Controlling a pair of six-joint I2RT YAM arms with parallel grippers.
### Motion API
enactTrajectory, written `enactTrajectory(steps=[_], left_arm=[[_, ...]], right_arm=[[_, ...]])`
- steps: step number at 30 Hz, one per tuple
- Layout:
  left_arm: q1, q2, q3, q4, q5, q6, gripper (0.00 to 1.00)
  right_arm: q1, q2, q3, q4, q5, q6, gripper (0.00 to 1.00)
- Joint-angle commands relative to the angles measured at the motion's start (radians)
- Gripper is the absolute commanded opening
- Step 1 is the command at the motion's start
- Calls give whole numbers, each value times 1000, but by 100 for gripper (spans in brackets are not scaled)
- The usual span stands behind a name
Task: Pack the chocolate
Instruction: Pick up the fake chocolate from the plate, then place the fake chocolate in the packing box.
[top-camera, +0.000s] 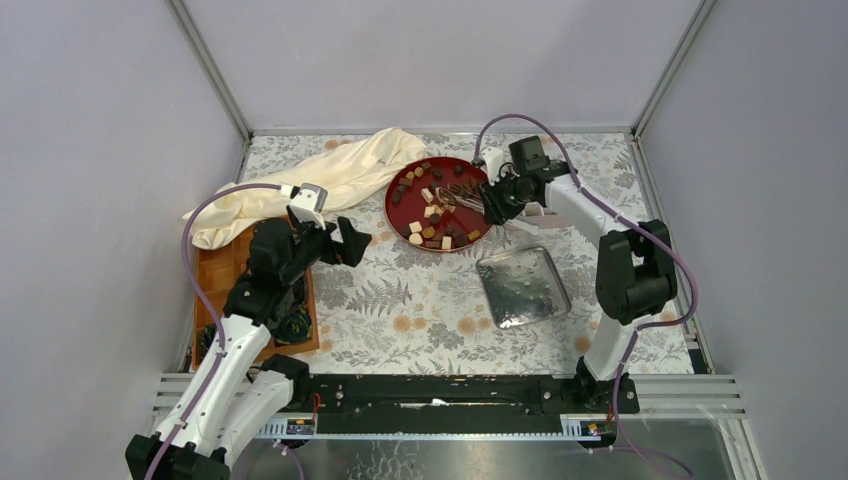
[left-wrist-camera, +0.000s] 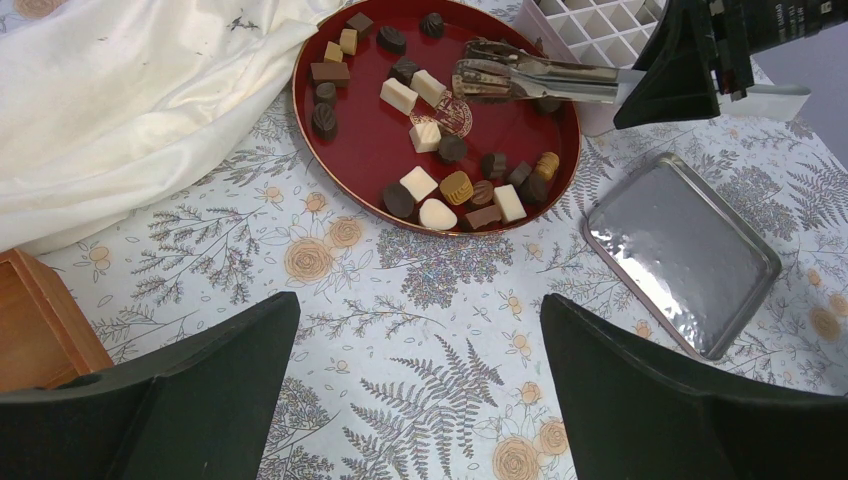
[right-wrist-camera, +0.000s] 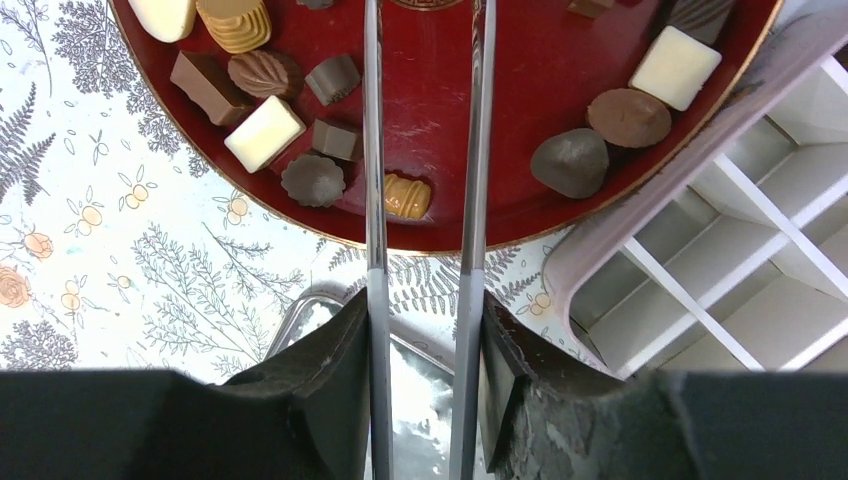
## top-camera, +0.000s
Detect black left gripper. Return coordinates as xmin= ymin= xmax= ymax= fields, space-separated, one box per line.
xmin=281 ymin=215 xmax=373 ymax=286

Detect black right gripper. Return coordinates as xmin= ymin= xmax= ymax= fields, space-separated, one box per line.
xmin=477 ymin=169 xmax=533 ymax=227

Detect silver metal tongs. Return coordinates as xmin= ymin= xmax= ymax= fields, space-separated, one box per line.
xmin=436 ymin=184 xmax=484 ymax=214

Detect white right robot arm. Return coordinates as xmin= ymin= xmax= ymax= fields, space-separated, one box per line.
xmin=473 ymin=136 xmax=678 ymax=412

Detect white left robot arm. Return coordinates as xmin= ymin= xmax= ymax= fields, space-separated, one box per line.
xmin=125 ymin=216 xmax=372 ymax=479

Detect pink tin with white dividers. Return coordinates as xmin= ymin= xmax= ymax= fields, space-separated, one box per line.
xmin=513 ymin=202 xmax=571 ymax=233

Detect red round tray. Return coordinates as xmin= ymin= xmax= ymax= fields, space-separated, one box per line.
xmin=384 ymin=157 xmax=492 ymax=253

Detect silver tin lid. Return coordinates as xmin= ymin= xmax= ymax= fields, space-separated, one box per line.
xmin=476 ymin=246 xmax=572 ymax=329

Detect black paper cup liners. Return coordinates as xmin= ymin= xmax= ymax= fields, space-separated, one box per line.
xmin=192 ymin=279 xmax=319 ymax=363

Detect cream cloth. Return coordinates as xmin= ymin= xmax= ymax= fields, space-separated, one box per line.
xmin=189 ymin=127 xmax=427 ymax=250

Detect wooden compartment tray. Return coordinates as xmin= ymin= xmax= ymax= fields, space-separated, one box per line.
xmin=185 ymin=228 xmax=320 ymax=371

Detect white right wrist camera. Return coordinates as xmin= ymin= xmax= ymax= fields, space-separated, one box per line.
xmin=472 ymin=147 xmax=505 ymax=185

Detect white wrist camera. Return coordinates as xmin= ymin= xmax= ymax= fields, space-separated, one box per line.
xmin=472 ymin=147 xmax=505 ymax=185
xmin=280 ymin=183 xmax=328 ymax=230

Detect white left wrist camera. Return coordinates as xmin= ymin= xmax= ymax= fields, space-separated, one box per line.
xmin=280 ymin=183 xmax=328 ymax=230

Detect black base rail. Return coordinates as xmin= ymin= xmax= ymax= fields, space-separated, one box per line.
xmin=283 ymin=374 xmax=640 ymax=435

